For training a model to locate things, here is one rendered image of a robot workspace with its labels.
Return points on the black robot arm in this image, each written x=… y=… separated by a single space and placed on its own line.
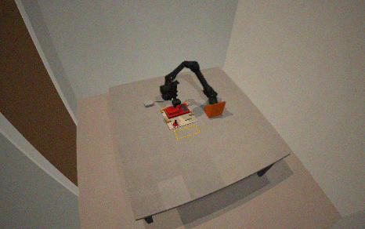
x=172 y=86

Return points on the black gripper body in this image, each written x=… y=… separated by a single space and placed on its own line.
x=175 y=101

